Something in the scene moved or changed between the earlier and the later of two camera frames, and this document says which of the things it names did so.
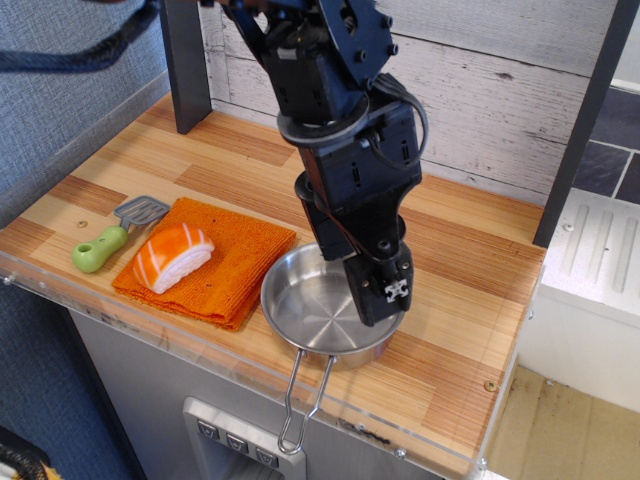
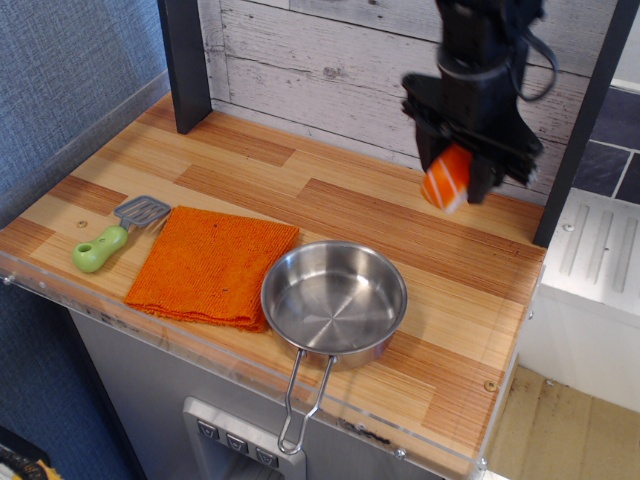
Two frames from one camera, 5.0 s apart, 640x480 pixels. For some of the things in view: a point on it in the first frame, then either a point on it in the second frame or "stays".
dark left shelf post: [184, 37] stays
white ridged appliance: [583, 328] stays
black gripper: [353, 190] → [480, 115]
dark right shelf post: [591, 115] stays
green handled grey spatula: [92, 254] stays
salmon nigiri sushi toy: [171, 255] → [445, 183]
